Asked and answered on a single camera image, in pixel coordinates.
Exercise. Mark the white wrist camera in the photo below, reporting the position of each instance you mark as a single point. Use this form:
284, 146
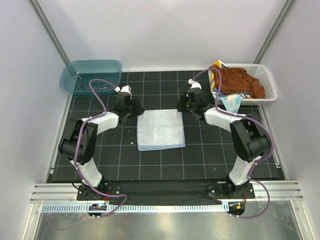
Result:
123, 91
194, 86

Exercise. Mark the right aluminium corner post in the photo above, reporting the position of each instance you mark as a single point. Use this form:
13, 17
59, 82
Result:
280, 19

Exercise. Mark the teal plastic tub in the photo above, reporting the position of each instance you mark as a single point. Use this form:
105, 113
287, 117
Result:
82, 76

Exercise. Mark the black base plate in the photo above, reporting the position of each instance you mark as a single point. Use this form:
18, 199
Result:
175, 192

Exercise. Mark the white plastic basket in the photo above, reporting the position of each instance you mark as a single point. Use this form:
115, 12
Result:
257, 71

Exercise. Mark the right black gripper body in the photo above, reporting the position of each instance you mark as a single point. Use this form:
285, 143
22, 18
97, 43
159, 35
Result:
190, 107

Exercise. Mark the left aluminium corner post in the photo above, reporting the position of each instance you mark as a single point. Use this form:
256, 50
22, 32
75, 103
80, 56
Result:
38, 10

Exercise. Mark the white slotted cable duct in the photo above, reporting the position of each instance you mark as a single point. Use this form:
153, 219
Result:
91, 208

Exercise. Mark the blue bear towel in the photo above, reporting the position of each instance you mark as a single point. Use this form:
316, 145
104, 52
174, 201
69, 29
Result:
160, 129

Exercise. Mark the colourful patterned towel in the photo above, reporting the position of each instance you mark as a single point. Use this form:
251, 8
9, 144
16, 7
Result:
231, 102

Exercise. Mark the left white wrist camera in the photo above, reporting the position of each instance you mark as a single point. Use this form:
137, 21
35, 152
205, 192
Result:
123, 91

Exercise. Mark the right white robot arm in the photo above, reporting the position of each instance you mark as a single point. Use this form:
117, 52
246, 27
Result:
250, 138

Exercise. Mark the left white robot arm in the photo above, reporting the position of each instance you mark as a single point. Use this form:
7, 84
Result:
79, 137

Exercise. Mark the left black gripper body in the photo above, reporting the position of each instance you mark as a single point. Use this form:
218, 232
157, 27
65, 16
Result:
127, 110

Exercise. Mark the aluminium corner post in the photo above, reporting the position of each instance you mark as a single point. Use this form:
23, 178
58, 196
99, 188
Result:
280, 19
38, 10

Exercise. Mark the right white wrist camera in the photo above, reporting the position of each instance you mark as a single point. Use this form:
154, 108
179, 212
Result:
194, 86

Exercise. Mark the brown towel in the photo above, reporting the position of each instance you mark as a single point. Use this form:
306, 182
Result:
236, 80

